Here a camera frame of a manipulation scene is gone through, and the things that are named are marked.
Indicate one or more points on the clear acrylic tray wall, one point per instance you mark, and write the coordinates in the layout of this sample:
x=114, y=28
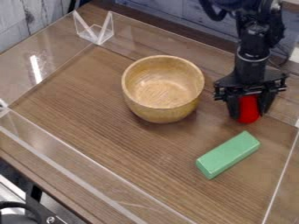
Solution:
x=121, y=170

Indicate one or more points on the red plush strawberry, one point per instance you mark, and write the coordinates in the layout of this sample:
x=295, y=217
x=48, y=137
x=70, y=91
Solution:
x=248, y=110

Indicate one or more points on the green rectangular block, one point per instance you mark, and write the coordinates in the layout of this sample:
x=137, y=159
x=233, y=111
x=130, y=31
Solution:
x=227, y=154

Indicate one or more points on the black metal table bracket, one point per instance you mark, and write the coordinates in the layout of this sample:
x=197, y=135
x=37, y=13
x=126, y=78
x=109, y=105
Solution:
x=52, y=212

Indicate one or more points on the wooden bowl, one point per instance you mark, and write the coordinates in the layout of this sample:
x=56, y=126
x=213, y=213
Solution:
x=161, y=87

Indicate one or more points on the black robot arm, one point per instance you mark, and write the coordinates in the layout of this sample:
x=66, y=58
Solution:
x=259, y=23

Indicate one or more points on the clear acrylic corner bracket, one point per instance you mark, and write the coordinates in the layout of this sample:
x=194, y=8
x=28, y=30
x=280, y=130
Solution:
x=97, y=34

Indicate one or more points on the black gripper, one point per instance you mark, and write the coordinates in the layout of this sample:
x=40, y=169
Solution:
x=249, y=79

